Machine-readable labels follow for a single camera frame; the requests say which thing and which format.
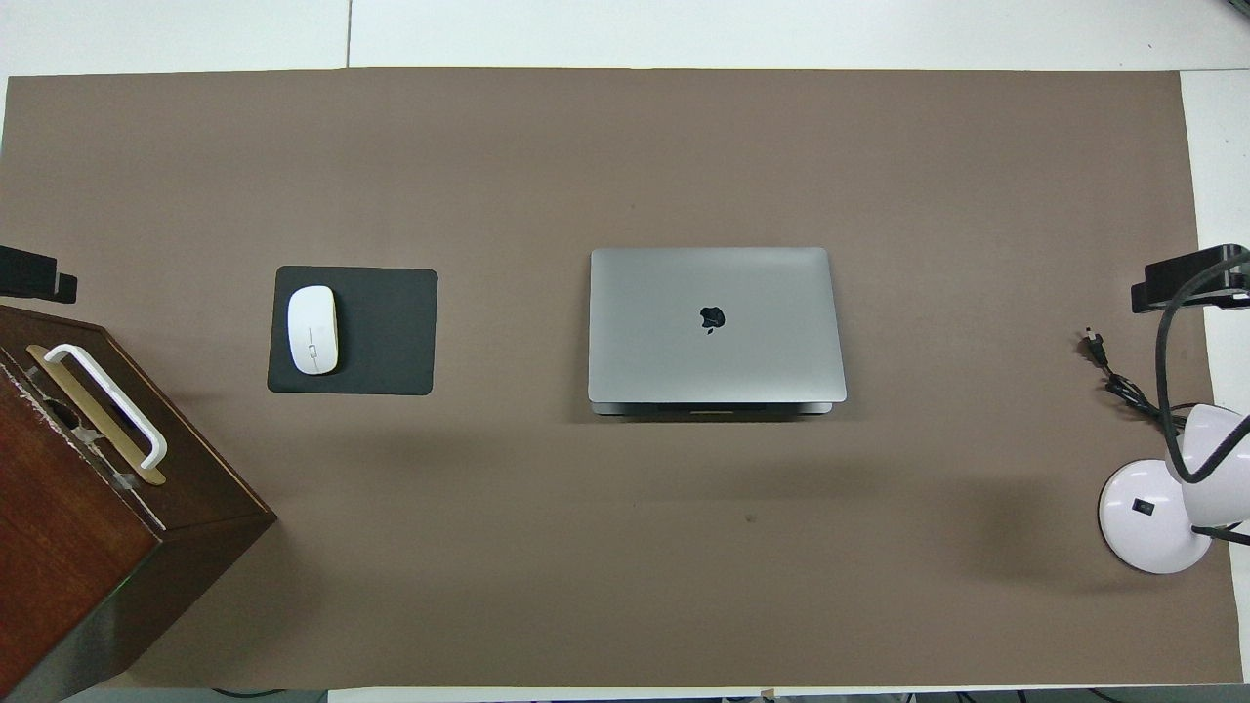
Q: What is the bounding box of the white box handle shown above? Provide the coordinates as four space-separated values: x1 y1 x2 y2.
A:
43 343 169 472

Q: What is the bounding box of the thick black hanging cable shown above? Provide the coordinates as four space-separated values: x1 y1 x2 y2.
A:
1155 249 1250 486

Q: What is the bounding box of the silver laptop computer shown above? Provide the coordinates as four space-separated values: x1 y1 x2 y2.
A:
587 246 849 419

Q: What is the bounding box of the black mouse pad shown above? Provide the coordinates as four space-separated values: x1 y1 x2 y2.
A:
267 265 439 396

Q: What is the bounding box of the dark brown wooden box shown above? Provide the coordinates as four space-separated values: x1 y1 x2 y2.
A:
0 304 278 703

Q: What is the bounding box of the gold handle backing plate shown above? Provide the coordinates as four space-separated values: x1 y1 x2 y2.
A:
25 344 167 486

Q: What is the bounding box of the black lamp power cord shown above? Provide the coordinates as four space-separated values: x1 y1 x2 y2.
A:
1082 329 1250 548

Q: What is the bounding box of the white computer mouse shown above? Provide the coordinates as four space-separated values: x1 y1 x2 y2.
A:
286 284 341 376

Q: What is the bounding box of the black bracket with small foot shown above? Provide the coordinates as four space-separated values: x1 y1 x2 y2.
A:
0 244 79 303

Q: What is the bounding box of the black stepped bracket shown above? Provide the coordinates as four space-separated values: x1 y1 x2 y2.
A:
1131 244 1250 315

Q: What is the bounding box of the white desk lamp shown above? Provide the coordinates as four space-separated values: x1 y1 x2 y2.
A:
1098 402 1250 575

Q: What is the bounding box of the brown table mat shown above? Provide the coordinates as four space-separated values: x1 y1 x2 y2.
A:
0 66 1243 689

